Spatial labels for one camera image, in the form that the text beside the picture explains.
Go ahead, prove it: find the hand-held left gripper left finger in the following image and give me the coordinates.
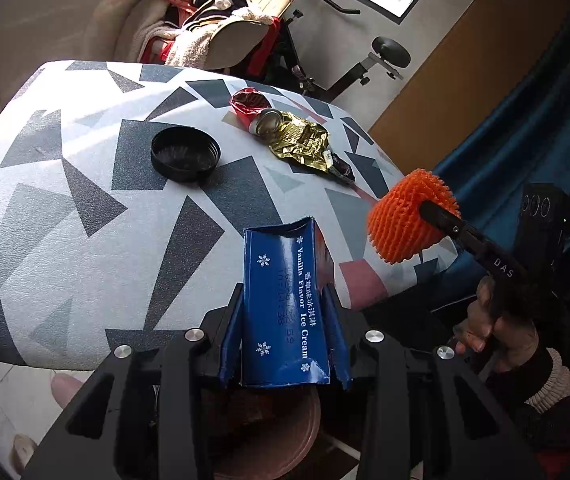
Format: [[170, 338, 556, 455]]
[[22, 282, 244, 480]]

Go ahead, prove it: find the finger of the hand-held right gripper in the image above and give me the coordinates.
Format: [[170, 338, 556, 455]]
[[419, 200, 530, 282]]

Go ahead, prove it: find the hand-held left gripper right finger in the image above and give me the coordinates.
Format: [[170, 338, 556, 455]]
[[325, 287, 546, 480]]

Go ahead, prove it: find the orange foam fruit net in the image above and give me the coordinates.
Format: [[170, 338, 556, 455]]
[[367, 169, 462, 265]]

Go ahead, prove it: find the blue ice cream box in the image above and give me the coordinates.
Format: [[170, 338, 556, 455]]
[[219, 216, 354, 391]]

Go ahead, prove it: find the dark red trash bin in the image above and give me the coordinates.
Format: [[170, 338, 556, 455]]
[[200, 385, 324, 480]]

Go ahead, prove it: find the person's right forearm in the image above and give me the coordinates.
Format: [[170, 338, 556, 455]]
[[485, 345, 570, 480]]

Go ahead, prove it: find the person's right hand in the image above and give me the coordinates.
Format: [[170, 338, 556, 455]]
[[452, 277, 542, 362]]

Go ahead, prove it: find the blue curtain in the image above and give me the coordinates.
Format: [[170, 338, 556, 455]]
[[435, 10, 570, 376]]

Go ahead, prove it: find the pink slipper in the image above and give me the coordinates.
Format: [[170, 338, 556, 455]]
[[50, 374, 89, 409]]

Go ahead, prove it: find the dark snack wrapper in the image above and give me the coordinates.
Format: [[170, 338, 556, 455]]
[[327, 152, 357, 184]]

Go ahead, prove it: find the black round lid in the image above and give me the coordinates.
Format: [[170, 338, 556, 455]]
[[150, 126, 221, 184]]

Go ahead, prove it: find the gold foil wrapper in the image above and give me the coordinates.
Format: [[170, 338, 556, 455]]
[[267, 112, 333, 175]]

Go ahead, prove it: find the beige slipper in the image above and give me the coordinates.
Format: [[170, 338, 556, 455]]
[[9, 435, 39, 477]]

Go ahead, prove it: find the black exercise bike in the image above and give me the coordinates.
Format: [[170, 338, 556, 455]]
[[260, 0, 412, 105]]

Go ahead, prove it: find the red foil wrapper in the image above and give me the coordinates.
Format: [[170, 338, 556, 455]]
[[229, 87, 268, 128]]

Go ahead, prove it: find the red cloth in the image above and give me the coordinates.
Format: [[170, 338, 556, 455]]
[[250, 17, 286, 77]]

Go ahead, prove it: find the beige armchair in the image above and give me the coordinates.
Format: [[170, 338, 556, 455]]
[[115, 0, 298, 75]]

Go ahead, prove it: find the white fluffy blanket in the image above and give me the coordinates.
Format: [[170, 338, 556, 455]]
[[165, 9, 276, 68]]

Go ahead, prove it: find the cream throw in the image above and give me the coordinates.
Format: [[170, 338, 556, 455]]
[[129, 0, 177, 62]]

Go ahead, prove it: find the dark striped jacket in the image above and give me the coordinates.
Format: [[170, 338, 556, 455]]
[[160, 0, 251, 28]]

